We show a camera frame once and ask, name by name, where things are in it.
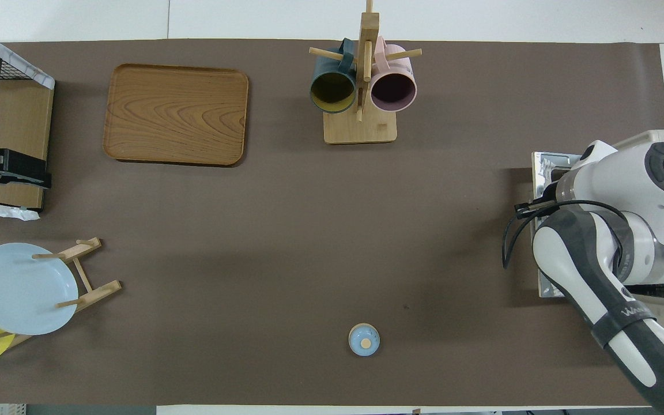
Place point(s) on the toaster oven glass door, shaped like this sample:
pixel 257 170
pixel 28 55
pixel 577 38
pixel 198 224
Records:
pixel 545 167

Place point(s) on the wooden shelf with marble trim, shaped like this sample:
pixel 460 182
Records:
pixel 21 127

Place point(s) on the light blue plate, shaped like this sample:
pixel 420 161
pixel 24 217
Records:
pixel 21 288

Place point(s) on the dark green mug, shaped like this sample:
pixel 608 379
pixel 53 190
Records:
pixel 332 92

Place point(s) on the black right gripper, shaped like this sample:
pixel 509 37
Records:
pixel 528 208

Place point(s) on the wooden serving tray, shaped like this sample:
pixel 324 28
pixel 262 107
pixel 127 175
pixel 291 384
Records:
pixel 176 115

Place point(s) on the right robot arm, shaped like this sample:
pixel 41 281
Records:
pixel 655 190

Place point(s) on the brown table mat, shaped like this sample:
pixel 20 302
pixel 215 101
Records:
pixel 309 230

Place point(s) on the wooden mug tree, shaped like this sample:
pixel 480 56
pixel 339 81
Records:
pixel 361 129

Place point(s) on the pink mug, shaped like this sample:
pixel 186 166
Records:
pixel 392 92

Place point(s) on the small blue lidded jar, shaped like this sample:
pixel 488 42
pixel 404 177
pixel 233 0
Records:
pixel 361 337

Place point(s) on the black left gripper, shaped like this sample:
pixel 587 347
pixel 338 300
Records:
pixel 21 167

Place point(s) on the wooden plate rack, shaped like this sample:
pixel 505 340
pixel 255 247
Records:
pixel 98 291

